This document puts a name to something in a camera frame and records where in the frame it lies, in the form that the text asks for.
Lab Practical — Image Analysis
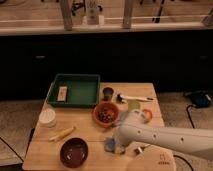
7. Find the blue sponge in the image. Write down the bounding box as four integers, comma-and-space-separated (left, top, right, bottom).
104, 138, 115, 154

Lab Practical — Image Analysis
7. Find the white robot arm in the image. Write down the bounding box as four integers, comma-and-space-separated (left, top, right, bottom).
113, 109, 213, 161

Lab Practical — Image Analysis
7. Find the green plastic tray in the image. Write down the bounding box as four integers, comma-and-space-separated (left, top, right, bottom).
46, 74, 100, 108

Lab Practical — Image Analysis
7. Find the orange bowl with beans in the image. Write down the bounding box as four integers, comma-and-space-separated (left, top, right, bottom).
92, 101, 119, 128

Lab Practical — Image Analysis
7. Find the orange tomato toy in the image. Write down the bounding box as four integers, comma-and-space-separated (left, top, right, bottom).
143, 109, 152, 122

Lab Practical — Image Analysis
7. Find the dark red bowl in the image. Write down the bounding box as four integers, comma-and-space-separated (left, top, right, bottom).
60, 137, 88, 168

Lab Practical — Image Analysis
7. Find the small wooden block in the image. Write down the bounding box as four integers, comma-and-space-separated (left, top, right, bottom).
57, 86, 68, 102

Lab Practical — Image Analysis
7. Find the dark blue floor object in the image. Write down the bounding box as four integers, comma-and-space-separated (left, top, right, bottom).
184, 91, 212, 108

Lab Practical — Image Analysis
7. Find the wooden table post right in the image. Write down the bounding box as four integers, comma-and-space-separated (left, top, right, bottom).
122, 0, 133, 29

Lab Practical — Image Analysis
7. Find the wooden table post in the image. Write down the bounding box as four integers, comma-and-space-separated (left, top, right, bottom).
122, 0, 133, 29
59, 0, 72, 31

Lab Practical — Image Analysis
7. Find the wooden table post left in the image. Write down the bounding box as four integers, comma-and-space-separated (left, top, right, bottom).
59, 0, 72, 31

